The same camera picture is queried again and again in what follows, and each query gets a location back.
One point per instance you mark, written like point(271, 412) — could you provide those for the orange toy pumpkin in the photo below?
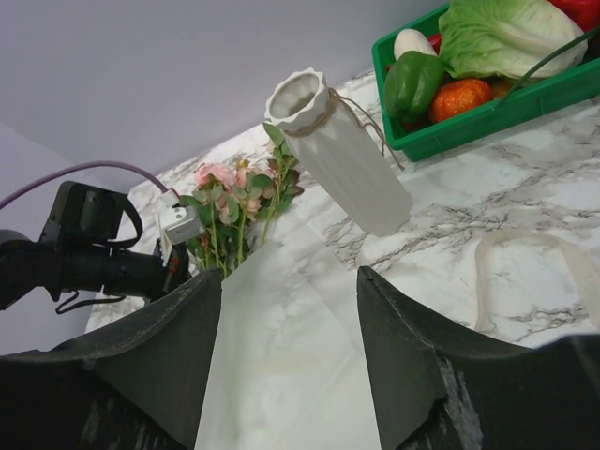
point(459, 97)

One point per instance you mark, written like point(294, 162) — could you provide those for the green plastic tray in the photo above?
point(565, 77)

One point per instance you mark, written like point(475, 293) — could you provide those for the green toy bell pepper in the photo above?
point(411, 84)

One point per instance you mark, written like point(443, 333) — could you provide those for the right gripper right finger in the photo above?
point(436, 384)

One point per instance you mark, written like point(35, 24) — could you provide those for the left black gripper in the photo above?
point(144, 275)

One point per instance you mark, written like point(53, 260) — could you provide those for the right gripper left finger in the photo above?
point(136, 383)

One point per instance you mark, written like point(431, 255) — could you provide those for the green toy cabbage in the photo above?
point(503, 38)

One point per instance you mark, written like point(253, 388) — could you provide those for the red toy pepper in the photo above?
point(585, 13)

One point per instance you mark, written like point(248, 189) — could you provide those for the pink flower bouquet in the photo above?
point(236, 204)

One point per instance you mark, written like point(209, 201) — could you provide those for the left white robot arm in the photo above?
point(84, 254)

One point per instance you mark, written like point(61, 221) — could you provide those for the white ribbed vase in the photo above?
point(332, 143)

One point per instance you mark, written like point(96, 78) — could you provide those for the white wrapping paper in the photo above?
point(288, 369)

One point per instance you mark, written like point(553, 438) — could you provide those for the white toy radish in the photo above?
point(411, 40)

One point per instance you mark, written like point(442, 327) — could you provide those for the cream ribbon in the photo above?
point(530, 282)

